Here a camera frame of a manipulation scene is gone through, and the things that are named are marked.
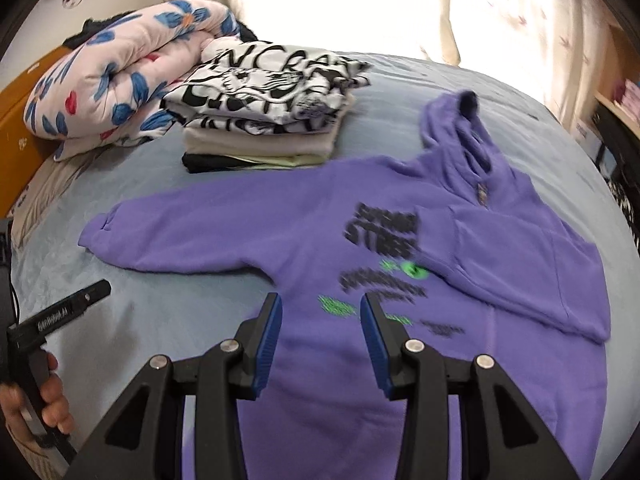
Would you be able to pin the floral quilt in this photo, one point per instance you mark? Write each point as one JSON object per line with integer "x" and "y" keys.
{"x": 100, "y": 85}

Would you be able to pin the white cardboard box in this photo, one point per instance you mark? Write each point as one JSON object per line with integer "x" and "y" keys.
{"x": 586, "y": 140}

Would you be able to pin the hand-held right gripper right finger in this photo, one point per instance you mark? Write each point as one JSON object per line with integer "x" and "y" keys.
{"x": 375, "y": 345}

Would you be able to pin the person's left hand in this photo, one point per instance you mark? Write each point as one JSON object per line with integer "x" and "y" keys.
{"x": 55, "y": 400}

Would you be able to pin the black fuzzy garment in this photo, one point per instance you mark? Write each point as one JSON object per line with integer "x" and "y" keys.
{"x": 95, "y": 25}

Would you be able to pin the wooden shelf desk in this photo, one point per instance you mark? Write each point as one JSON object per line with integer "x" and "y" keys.
{"x": 615, "y": 60}

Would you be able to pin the pink drawer organizer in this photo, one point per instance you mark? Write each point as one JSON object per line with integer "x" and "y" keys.
{"x": 631, "y": 92}

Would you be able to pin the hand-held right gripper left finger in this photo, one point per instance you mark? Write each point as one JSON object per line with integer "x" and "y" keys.
{"x": 265, "y": 345}

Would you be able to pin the black folded garment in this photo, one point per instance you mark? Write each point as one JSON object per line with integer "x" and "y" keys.
{"x": 210, "y": 162}

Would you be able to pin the orange wooden headboard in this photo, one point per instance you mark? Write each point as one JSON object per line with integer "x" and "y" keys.
{"x": 15, "y": 135}

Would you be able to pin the purple printed hoodie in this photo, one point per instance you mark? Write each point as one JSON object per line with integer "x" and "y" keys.
{"x": 300, "y": 220}

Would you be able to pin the black and white printed garment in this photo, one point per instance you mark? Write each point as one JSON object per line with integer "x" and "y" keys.
{"x": 260, "y": 90}

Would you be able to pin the beige pillow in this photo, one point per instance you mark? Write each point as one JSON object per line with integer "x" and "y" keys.
{"x": 45, "y": 195}

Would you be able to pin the blue-grey bed blanket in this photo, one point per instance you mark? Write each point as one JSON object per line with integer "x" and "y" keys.
{"x": 175, "y": 270}

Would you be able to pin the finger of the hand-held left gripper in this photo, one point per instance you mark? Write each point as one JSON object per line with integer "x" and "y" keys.
{"x": 95, "y": 294}

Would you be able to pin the black and white patterned cloth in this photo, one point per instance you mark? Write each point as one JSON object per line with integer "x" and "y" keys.
{"x": 625, "y": 210}

